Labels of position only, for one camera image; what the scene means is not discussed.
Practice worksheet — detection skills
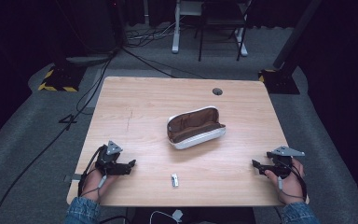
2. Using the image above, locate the black base with hazard stripes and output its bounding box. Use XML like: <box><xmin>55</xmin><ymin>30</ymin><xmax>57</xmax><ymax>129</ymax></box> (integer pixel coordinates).
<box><xmin>257</xmin><ymin>68</ymin><xmax>301</xmax><ymax>95</ymax></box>
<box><xmin>37</xmin><ymin>63</ymin><xmax>87</xmax><ymax>93</ymax></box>

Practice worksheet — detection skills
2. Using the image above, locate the grey tape strip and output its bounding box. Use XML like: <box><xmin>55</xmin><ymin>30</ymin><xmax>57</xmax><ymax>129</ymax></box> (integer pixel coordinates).
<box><xmin>62</xmin><ymin>174</ymin><xmax>82</xmax><ymax>183</ymax></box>

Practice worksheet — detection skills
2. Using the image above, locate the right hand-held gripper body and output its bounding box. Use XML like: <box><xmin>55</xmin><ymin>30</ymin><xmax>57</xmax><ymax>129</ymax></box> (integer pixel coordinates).
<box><xmin>266</xmin><ymin>146</ymin><xmax>306</xmax><ymax>179</ymax></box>

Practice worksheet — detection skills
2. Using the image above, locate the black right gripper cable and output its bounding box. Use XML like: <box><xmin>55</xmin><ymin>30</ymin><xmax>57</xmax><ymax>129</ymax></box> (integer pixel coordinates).
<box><xmin>278</xmin><ymin>158</ymin><xmax>309</xmax><ymax>203</ymax></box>

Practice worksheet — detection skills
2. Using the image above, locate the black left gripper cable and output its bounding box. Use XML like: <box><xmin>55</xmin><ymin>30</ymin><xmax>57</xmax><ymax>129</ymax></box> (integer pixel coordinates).
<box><xmin>76</xmin><ymin>145</ymin><xmax>106</xmax><ymax>198</ymax></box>

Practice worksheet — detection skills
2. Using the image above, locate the long black floor cable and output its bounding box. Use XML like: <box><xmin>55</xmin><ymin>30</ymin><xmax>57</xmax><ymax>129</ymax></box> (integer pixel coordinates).
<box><xmin>0</xmin><ymin>50</ymin><xmax>119</xmax><ymax>224</ymax></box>

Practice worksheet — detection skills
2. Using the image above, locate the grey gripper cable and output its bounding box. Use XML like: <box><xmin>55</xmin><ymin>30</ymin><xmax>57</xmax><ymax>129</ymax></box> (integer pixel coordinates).
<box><xmin>79</xmin><ymin>175</ymin><xmax>108</xmax><ymax>203</ymax></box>
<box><xmin>276</xmin><ymin>175</ymin><xmax>306</xmax><ymax>203</ymax></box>

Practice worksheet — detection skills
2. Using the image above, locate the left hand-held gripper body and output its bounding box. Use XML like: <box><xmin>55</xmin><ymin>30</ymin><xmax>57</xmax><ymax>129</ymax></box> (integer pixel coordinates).
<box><xmin>94</xmin><ymin>140</ymin><xmax>129</xmax><ymax>176</ymax></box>

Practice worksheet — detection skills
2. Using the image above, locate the white cable with plug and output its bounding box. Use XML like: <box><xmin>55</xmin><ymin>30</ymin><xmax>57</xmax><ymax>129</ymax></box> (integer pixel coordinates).
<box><xmin>149</xmin><ymin>208</ymin><xmax>185</xmax><ymax>224</ymax></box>

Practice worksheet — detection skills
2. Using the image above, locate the white pencil case brown lining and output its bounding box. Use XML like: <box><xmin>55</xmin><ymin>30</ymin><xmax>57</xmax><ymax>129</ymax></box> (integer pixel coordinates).
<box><xmin>166</xmin><ymin>105</ymin><xmax>227</xmax><ymax>150</ymax></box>

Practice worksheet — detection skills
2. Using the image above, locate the white desk frame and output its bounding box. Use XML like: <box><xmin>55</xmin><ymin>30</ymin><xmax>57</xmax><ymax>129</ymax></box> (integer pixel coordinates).
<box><xmin>171</xmin><ymin>0</ymin><xmax>250</xmax><ymax>58</ymax></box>

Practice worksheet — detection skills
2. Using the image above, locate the bundle of floor cables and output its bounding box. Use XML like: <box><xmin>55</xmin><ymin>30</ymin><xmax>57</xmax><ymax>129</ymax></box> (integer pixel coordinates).
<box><xmin>125</xmin><ymin>17</ymin><xmax>185</xmax><ymax>49</ymax></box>

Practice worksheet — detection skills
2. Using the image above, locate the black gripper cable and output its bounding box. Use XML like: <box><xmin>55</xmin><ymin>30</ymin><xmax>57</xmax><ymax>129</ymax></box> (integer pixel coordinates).
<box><xmin>278</xmin><ymin>158</ymin><xmax>309</xmax><ymax>203</ymax></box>
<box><xmin>76</xmin><ymin>145</ymin><xmax>106</xmax><ymax>198</ymax></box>

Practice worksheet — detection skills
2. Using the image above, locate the person's left hand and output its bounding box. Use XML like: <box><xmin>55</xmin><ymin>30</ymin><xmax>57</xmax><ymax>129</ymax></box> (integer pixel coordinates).
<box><xmin>81</xmin><ymin>169</ymin><xmax>119</xmax><ymax>201</ymax></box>

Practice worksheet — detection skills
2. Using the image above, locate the grey left gripper cable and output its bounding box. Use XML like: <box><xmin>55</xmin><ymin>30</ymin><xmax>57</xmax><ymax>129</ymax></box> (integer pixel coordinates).
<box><xmin>79</xmin><ymin>175</ymin><xmax>108</xmax><ymax>203</ymax></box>

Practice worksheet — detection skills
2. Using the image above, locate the grey right gripper cable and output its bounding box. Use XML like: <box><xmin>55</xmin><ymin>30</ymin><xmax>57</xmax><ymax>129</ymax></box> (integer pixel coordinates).
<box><xmin>276</xmin><ymin>175</ymin><xmax>306</xmax><ymax>203</ymax></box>

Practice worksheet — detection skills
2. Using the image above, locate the black chair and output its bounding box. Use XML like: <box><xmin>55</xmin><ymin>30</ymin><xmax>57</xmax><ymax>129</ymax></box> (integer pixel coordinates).
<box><xmin>194</xmin><ymin>0</ymin><xmax>252</xmax><ymax>63</ymax></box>

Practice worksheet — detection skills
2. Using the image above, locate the black slanted stand pole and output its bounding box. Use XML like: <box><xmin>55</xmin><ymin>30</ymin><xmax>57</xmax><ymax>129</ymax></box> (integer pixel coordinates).
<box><xmin>272</xmin><ymin>0</ymin><xmax>324</xmax><ymax>70</ymax></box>

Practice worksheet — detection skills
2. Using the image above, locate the person's right hand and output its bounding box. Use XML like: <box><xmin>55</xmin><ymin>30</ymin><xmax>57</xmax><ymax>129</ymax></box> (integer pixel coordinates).
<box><xmin>264</xmin><ymin>158</ymin><xmax>306</xmax><ymax>205</ymax></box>

